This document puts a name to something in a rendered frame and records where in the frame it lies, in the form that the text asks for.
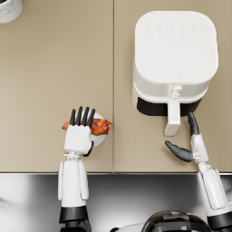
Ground pale air fryer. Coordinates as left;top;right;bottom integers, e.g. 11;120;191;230
131;10;219;118

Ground small white plate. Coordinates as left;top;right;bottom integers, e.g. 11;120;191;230
81;111;108;149

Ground dark round robot body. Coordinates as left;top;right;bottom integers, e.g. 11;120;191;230
109;210;214;232

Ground roasted drumstick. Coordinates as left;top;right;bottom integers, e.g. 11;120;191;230
62;118;113;136

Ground white marbled pot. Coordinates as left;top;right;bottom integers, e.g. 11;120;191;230
0;0;24;24

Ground air fryer drawer with handle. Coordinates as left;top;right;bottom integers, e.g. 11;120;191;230
136;84;203;138

